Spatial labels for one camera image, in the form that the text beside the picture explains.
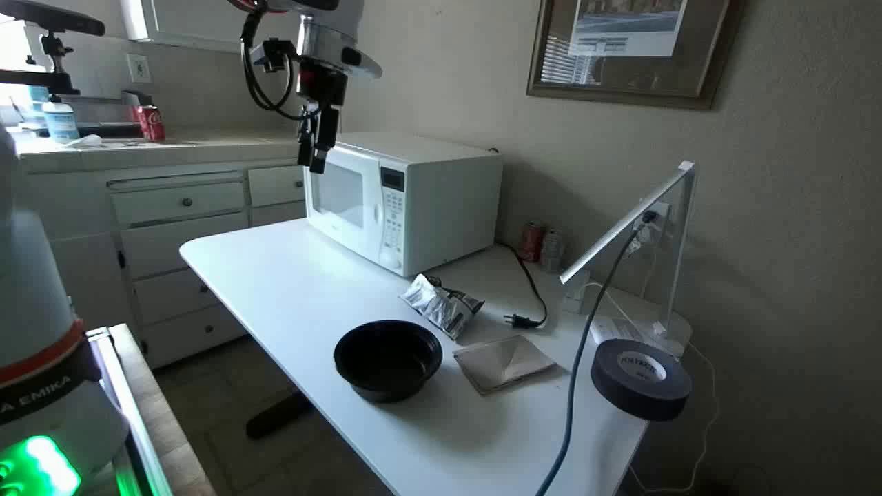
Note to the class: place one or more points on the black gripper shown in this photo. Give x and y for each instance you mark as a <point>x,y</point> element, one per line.
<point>322,85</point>

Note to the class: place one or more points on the white and black snack packet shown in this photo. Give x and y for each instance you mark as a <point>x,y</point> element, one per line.
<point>442,304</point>

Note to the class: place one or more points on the black bowl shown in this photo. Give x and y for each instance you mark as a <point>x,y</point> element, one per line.
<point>387,359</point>

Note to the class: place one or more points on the white microwave oven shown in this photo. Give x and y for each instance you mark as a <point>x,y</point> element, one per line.
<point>430,208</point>

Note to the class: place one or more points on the red soda can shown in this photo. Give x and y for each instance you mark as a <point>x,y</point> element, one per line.
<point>149,121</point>

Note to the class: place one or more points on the white drawer cabinet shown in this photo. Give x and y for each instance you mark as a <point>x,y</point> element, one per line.
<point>179,237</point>

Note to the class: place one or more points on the clear plastic bottle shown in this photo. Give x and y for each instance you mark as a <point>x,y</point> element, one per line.
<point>62,120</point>

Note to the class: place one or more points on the black table foot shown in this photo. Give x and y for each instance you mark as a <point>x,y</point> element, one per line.
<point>277,413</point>

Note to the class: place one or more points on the robot mounting stand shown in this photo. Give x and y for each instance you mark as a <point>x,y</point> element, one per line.
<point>151,413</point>

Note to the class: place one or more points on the white desk lamp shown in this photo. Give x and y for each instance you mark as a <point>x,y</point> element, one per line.
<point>623,223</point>

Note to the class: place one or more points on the brown framed picture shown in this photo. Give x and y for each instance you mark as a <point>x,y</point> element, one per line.
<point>634,44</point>

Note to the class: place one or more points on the black tape roll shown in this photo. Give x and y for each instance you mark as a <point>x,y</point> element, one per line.
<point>641,379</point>

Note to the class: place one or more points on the white light switch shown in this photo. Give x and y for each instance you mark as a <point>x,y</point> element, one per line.
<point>138,70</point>

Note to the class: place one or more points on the black camera on tripod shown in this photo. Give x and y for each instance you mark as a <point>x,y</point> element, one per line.
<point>51,16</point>

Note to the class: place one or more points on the white wall outlet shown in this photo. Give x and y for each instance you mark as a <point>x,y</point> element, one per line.
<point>657,220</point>

